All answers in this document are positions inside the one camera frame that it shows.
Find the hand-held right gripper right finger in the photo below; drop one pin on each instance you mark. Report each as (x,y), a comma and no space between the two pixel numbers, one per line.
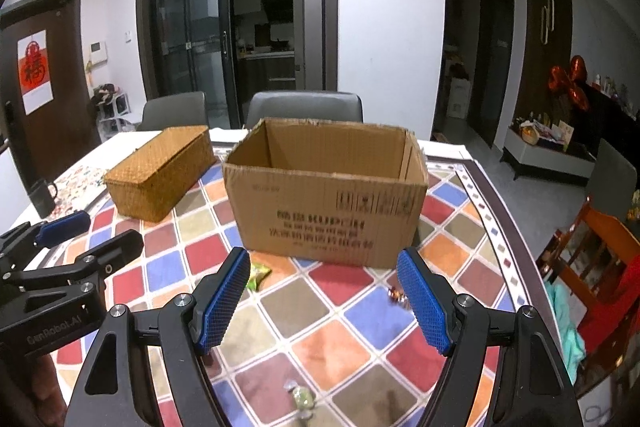
(425,302)

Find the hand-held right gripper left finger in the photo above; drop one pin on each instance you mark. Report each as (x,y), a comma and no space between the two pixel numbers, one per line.
(225,302)

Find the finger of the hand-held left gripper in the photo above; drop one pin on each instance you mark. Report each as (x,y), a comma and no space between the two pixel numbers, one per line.
(100,257)
(62,224)

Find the brown cardboard box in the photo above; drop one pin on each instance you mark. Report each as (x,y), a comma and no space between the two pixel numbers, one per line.
(325,207)

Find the red wrapped candy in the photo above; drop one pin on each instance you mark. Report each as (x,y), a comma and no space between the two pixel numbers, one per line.
(397,296)

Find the black mug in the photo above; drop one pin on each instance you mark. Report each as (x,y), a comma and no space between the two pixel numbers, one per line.
(41,199)

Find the green snack packet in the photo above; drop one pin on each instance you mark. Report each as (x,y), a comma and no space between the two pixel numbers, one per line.
(257,277)

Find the woven wicker box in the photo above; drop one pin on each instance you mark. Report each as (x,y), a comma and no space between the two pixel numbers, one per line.
(155,177)

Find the colourful diamond pattern tablecloth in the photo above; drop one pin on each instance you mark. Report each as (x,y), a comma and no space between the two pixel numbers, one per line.
(325,332)

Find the dark entrance door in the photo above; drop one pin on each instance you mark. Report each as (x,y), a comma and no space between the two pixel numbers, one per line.
(65,107)

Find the white shoe rack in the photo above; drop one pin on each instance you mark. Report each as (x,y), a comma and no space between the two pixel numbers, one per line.
(112,112)

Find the green wrapped candy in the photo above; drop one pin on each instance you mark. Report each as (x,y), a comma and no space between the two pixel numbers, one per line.
(301,399)

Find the teal cloth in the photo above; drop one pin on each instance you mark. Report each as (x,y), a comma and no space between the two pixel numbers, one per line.
(567,332)

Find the red and white door poster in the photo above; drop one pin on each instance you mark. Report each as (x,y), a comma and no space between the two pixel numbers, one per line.
(35,72)

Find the narrow grey dining chair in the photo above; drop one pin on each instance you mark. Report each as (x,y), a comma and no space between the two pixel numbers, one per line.
(172,112)

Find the orange wooden chair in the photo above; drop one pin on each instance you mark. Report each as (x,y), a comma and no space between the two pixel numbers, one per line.
(595,247)

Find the white low cabinet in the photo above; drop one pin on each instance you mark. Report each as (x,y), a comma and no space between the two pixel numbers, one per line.
(545,159)

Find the red cloth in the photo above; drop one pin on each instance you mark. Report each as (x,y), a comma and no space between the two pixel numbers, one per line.
(617,302)

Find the white box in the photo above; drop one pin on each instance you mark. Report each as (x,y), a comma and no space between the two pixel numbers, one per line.
(458,97)

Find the wide grey dining chair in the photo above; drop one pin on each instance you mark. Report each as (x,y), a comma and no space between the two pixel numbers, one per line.
(305,107)

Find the grey chair with tall back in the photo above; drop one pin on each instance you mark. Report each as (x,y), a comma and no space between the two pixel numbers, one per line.
(612,177)

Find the black framed glass sliding door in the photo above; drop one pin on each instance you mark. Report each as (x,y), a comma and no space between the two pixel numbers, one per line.
(190,32)

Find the dark interior door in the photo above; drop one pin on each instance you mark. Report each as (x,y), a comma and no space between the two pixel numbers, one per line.
(495,57)

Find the dark sideboard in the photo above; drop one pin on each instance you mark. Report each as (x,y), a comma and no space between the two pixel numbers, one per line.
(607,122)

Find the red foil balloons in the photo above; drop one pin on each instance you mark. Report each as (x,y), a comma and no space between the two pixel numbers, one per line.
(567,82)

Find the dark wooden double door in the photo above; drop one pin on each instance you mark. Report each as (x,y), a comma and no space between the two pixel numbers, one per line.
(547,37)

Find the white wall intercom panel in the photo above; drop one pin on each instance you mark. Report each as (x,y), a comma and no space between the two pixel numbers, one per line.
(98,52)

